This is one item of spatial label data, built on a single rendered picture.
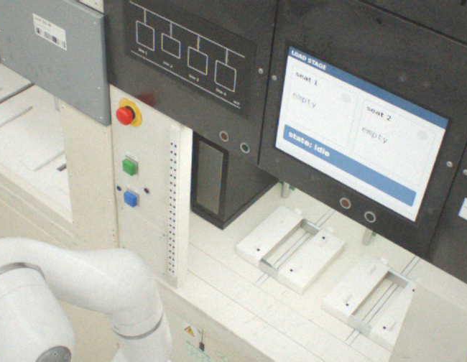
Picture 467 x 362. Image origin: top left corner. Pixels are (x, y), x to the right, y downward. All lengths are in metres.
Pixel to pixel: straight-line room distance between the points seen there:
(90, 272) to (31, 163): 1.19
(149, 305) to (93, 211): 0.80
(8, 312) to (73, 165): 0.90
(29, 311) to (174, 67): 0.60
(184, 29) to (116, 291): 0.51
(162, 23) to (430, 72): 0.52
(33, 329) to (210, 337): 0.94
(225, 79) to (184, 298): 0.69
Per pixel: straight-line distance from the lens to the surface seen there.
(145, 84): 1.49
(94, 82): 1.60
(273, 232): 1.96
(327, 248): 1.94
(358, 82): 1.15
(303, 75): 1.20
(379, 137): 1.18
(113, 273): 1.06
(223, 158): 1.82
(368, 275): 1.90
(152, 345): 1.21
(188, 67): 1.37
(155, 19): 1.38
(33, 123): 2.38
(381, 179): 1.22
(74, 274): 1.07
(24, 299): 1.01
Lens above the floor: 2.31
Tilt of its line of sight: 42 degrees down
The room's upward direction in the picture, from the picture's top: 5 degrees clockwise
